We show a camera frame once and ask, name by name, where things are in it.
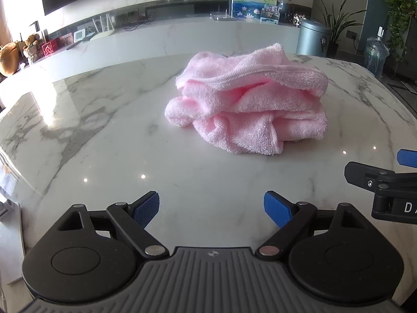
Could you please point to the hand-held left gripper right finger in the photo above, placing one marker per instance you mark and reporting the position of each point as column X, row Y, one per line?
column 277, row 208

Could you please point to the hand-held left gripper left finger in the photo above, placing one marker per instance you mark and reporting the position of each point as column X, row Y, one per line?
column 146, row 209

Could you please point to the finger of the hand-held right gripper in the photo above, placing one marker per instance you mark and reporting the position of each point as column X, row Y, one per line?
column 409, row 158
column 358, row 174

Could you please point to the pink towel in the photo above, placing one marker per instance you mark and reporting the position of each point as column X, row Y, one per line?
column 247, row 114

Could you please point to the clear water bottle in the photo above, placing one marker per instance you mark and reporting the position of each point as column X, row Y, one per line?
column 376, row 58

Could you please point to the grey metal trash can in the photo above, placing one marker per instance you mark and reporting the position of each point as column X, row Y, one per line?
column 312, row 37

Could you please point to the trailing green plant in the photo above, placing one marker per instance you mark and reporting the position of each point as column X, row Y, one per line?
column 399, row 13

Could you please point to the potted snake plant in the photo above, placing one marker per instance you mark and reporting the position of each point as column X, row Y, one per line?
column 335, row 26

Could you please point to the white marble tv console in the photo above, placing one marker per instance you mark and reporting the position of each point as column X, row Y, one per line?
column 163, row 39

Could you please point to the dark vase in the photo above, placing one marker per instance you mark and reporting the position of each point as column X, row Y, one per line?
column 284, row 13

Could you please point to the small picture box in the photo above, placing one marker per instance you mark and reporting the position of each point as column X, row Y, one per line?
column 269, row 14

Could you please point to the white desk thermometer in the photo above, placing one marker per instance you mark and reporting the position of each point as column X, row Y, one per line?
column 79, row 35

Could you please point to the red box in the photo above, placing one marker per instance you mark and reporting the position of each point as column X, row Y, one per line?
column 49, row 49

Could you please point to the brown teddy bear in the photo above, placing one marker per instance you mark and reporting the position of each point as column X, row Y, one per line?
column 32, row 47

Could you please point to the clear acrylic stand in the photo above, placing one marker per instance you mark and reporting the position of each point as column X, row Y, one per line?
column 223, row 17

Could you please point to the large brown plush toy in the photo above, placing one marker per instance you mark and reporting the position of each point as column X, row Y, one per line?
column 9, row 60

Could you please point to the blue pond painting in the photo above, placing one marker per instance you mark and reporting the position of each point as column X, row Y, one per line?
column 247, row 3

